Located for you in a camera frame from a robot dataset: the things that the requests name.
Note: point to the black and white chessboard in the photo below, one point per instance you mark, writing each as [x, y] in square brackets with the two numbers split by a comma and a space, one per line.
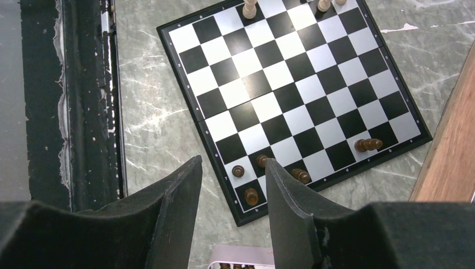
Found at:
[293, 83]

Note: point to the dark wooden rook piece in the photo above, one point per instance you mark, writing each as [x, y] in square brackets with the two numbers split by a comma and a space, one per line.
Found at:
[251, 197]

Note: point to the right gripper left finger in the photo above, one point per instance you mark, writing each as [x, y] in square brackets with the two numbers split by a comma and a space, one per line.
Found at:
[152, 228]

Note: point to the dark wooden bishop piece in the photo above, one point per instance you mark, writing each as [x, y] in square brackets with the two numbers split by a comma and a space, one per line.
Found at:
[369, 144]

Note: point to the light wooden bishop piece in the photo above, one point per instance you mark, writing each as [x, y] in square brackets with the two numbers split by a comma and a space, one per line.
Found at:
[249, 9]

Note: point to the dark wooden pawn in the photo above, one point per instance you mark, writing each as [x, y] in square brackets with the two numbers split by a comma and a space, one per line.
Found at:
[238, 171]
[261, 160]

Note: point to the white tray with dark pieces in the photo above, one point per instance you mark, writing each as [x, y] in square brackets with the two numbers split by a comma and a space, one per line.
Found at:
[236, 256]

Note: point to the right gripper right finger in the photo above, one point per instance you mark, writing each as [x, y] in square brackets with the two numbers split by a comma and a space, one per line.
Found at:
[311, 231]

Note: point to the dark wooden knight piece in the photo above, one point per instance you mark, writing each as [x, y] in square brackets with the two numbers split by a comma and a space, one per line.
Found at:
[301, 175]

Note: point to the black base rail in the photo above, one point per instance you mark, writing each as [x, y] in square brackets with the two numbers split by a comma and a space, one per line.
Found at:
[74, 133]

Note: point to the wooden board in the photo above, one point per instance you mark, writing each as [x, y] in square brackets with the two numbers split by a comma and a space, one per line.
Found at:
[448, 171]

